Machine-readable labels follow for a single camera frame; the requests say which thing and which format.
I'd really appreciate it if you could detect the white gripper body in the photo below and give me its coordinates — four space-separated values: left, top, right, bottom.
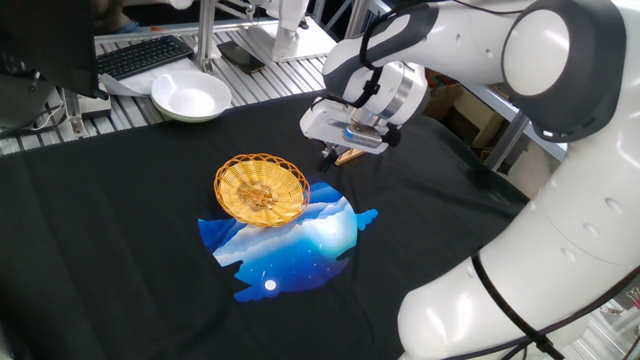
299 97 389 156

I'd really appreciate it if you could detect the orange woven basket dish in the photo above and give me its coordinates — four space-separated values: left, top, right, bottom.
213 152 311 229

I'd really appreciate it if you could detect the wooden peg dish rack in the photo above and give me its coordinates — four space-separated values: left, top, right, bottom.
333 147 367 167

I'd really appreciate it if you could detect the black smartphone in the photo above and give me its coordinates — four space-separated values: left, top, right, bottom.
215 40 267 76

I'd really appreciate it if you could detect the white bowl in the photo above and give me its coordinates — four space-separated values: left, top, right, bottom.
150 69 233 124

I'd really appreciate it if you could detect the brown cardboard box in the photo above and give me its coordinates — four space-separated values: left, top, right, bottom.
424 83 505 150

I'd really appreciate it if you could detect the aluminium table leg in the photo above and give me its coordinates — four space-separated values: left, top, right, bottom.
483 112 531 172

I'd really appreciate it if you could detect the aluminium table beam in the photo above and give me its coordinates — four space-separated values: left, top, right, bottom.
462 82 569 162

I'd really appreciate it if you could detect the black keyboard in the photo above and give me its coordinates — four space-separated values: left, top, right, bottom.
95 34 195 82

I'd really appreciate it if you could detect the white paper sheet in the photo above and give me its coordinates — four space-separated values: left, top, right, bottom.
98 56 201 98

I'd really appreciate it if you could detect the black cloth with blue print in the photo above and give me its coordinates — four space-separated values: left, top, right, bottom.
0 89 531 360

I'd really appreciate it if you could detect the person in brown top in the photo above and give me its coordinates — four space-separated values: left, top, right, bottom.
91 0 144 35

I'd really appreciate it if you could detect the black monitor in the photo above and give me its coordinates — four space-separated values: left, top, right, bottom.
0 0 109 100

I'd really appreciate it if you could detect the grey monitor base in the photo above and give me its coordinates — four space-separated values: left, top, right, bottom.
0 74 59 132

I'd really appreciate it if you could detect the silver gripper-mounted camera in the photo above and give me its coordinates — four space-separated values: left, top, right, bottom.
342 121 402 150

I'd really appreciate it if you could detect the metal base plate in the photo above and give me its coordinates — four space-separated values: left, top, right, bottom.
243 16 342 64

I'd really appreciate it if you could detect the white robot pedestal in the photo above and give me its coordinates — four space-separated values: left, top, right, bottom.
269 0 312 59

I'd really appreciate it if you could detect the aluminium extrusion post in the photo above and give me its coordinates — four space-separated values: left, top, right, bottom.
343 0 375 40
193 0 222 75

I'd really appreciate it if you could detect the small aluminium bracket post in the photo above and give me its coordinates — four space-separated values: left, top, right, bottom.
62 87 87 139

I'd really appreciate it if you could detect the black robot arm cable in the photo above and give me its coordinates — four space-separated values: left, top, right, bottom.
309 0 640 360

